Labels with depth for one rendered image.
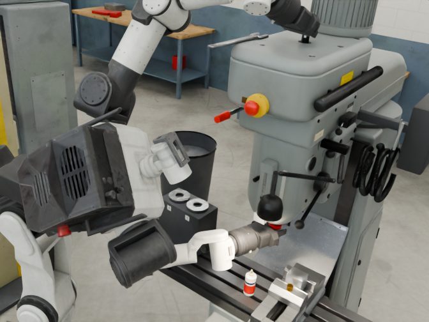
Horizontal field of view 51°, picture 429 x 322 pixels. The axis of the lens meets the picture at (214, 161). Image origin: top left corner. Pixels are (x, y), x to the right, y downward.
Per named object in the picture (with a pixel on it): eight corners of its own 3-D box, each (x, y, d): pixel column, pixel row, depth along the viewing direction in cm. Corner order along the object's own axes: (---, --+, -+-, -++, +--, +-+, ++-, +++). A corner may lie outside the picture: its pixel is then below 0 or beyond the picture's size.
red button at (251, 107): (255, 119, 112) (256, 103, 110) (241, 114, 114) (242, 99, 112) (261, 115, 114) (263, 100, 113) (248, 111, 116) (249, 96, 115)
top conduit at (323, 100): (325, 114, 109) (327, 101, 107) (309, 110, 111) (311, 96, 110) (382, 77, 142) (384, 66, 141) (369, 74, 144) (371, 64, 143)
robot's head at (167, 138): (159, 174, 116) (179, 170, 111) (143, 145, 114) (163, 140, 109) (173, 161, 121) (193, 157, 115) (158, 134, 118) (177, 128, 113)
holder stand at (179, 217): (196, 257, 182) (198, 216, 173) (158, 234, 194) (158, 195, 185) (214, 244, 191) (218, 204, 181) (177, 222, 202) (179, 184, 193)
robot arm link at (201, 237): (228, 233, 140) (185, 239, 139) (231, 260, 141) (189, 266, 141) (226, 227, 146) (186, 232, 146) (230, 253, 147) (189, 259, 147)
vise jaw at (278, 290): (299, 312, 150) (301, 303, 149) (267, 294, 156) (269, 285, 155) (307, 301, 155) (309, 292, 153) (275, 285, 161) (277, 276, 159)
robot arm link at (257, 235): (281, 230, 148) (253, 241, 141) (277, 253, 152) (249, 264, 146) (257, 211, 157) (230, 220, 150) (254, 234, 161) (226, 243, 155)
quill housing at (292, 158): (292, 237, 141) (309, 146, 126) (237, 213, 151) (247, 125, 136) (316, 212, 155) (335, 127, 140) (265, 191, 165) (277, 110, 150)
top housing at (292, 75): (303, 130, 111) (314, 66, 103) (217, 102, 124) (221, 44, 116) (366, 88, 145) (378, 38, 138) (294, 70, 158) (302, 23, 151)
